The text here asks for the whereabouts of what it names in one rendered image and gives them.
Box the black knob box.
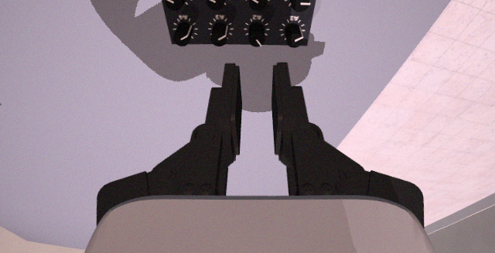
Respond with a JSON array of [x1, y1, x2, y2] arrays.
[[162, 0, 316, 48]]

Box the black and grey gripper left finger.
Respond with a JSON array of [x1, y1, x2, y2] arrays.
[[97, 63, 242, 225]]

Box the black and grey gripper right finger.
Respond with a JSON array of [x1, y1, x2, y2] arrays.
[[271, 63, 425, 229]]

